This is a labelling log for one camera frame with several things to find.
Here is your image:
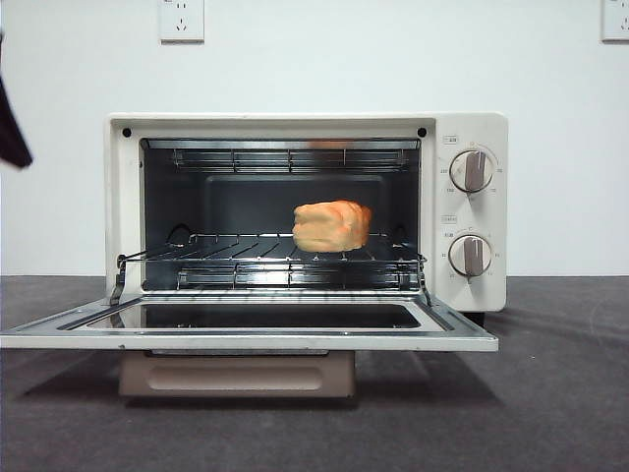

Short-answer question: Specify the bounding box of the glass oven door with handle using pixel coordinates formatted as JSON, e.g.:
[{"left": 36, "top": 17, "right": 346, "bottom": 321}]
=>
[{"left": 0, "top": 293, "right": 500, "bottom": 399}]

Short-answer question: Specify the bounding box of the golden bread loaf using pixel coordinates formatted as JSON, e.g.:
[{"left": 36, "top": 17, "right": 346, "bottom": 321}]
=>
[{"left": 293, "top": 199, "right": 373, "bottom": 255}]

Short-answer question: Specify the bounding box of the cream Toshiba toaster oven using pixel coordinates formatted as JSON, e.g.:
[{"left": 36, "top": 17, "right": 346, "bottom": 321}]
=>
[{"left": 104, "top": 112, "right": 509, "bottom": 326}]

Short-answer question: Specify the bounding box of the round cream oven knob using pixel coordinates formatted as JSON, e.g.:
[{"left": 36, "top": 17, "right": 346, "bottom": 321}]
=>
[
  {"left": 449, "top": 149, "right": 495, "bottom": 194},
  {"left": 448, "top": 234, "right": 494, "bottom": 278}
]

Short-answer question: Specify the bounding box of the white wall socket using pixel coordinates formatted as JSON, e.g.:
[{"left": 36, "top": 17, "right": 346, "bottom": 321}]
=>
[
  {"left": 600, "top": 0, "right": 629, "bottom": 43},
  {"left": 158, "top": 0, "right": 205, "bottom": 44}
]

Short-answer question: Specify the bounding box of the metal wire oven rack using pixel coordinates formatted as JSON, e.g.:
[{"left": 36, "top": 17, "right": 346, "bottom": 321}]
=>
[{"left": 117, "top": 232, "right": 428, "bottom": 265}]

